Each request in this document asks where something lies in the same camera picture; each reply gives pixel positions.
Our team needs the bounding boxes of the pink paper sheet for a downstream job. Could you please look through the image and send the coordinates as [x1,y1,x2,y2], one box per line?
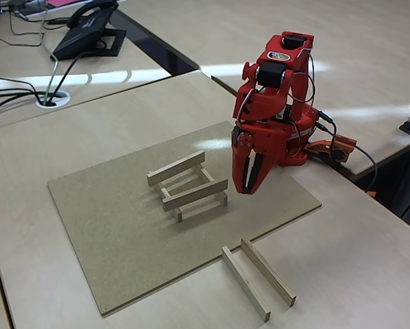
[46,0,89,8]

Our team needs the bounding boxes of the black desk cable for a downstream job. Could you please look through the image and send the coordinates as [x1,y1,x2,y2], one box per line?
[0,76,47,103]
[0,88,41,119]

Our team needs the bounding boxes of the black plug cable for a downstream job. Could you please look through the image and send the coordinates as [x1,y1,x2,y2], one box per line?
[316,111,339,155]

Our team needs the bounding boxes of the black phone cable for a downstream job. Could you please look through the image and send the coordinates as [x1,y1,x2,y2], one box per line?
[52,40,109,103]

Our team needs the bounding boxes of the brown fibreboard base panel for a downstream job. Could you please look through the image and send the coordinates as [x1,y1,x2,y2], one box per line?
[47,121,323,318]

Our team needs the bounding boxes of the grey power cable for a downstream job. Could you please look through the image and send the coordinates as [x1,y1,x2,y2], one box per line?
[353,145,379,193]

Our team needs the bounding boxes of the black phone handset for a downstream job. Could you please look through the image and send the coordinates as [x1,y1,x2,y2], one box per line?
[67,0,119,29]

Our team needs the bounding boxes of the black desk phone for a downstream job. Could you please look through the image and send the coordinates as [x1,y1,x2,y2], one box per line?
[50,0,128,62]

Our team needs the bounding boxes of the light grey cable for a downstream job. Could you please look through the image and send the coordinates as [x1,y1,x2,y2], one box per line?
[39,6,60,103]

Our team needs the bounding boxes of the orange plastic table clamp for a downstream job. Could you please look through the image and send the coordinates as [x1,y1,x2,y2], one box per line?
[302,134,359,166]

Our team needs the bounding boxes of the white cable grommet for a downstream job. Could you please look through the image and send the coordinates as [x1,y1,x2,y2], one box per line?
[36,91,71,110]

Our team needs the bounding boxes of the thin dark cable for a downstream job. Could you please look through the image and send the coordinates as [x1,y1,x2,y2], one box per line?
[0,10,50,48]

